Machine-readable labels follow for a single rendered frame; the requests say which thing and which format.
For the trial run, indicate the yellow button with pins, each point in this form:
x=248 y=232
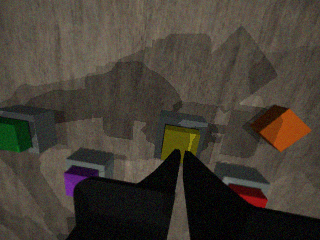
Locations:
x=181 y=131

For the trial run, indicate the orange block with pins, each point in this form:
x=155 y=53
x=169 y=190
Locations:
x=280 y=127

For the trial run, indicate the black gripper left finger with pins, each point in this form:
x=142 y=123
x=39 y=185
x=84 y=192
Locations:
x=146 y=205

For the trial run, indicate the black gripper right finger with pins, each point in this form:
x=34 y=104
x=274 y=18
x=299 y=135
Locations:
x=216 y=212

